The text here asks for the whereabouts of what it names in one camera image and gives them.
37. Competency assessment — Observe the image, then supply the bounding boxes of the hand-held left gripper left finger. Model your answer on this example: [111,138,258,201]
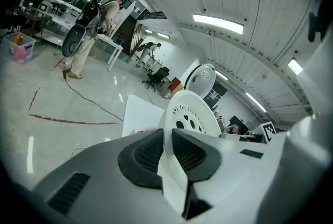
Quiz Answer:
[31,128,182,224]

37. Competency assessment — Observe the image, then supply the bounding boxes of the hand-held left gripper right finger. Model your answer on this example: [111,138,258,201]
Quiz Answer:
[171,128,288,221]

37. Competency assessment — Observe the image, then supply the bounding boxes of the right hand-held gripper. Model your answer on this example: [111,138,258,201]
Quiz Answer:
[253,120,277,145]

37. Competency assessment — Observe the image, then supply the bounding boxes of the white perforated steam tray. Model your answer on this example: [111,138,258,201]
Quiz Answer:
[157,89,221,219]

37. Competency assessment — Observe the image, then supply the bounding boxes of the black rice cooker body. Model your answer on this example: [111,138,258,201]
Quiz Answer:
[184,63,217,100]

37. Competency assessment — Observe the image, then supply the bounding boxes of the ceiling tube light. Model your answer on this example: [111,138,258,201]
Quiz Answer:
[287,58,304,76]
[192,14,246,35]
[215,70,229,81]
[245,92,267,113]

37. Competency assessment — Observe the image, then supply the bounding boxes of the long red floor tape strip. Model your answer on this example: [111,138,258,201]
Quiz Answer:
[28,113,119,126]

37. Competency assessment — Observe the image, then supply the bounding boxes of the person's white shirt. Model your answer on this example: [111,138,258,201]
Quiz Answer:
[283,31,333,192]

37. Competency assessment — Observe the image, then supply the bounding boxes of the short red floor tape strip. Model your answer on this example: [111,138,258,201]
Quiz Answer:
[28,87,41,112]

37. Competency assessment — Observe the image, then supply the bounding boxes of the small grey drawer cabinet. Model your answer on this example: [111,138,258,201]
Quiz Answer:
[159,80,173,99]

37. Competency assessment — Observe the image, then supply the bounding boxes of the brown cardboard box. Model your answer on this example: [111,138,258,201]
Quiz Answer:
[169,76,182,94]

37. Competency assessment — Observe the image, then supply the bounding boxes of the black office chair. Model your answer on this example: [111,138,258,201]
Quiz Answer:
[141,66,171,92]

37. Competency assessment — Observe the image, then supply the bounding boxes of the white side table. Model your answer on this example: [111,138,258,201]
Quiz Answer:
[96,33,124,72]

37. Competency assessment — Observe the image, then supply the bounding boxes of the dark wooden staircase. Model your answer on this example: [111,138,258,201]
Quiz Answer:
[122,10,168,55]

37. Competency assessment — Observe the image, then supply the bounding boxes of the clear plastic storage box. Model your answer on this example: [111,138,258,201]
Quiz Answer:
[2,31,37,64]

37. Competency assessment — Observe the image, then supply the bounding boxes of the brown wooden table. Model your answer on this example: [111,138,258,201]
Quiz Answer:
[15,9,53,36]

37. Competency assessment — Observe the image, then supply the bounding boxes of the white cable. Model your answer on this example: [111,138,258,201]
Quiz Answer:
[69,143,87,159]

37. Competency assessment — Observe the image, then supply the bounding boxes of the black floor cable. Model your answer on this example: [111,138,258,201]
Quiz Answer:
[62,71,124,122]

